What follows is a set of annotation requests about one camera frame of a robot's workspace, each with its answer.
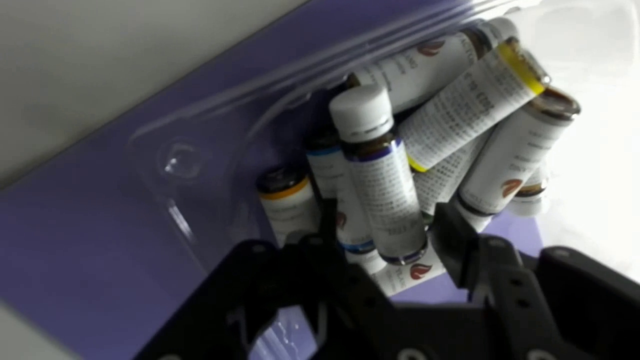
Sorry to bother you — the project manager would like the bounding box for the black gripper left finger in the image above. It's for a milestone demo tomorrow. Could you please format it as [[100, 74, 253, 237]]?
[[132, 197, 396, 360]]

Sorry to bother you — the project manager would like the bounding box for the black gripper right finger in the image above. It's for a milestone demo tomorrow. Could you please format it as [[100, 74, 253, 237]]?
[[432, 199, 640, 360]]

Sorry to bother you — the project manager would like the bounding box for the clear plastic container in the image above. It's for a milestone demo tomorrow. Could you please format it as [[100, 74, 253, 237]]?
[[125, 0, 640, 281]]

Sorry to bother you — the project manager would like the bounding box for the small white labelled bottle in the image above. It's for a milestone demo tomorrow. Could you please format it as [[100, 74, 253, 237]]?
[[410, 132, 495, 218], [509, 169, 552, 219]]

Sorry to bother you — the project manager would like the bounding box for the small bottle light blue band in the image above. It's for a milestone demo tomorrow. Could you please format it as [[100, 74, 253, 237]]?
[[303, 127, 391, 277]]

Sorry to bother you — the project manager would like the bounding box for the small bottle brown cap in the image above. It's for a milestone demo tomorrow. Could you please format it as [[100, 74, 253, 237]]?
[[458, 86, 583, 234]]

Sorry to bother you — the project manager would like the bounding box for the purple mat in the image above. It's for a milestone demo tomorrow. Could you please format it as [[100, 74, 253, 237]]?
[[0, 0, 555, 360]]

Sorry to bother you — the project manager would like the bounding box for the small bottle dark cap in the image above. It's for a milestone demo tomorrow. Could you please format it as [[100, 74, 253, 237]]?
[[345, 15, 521, 116]]

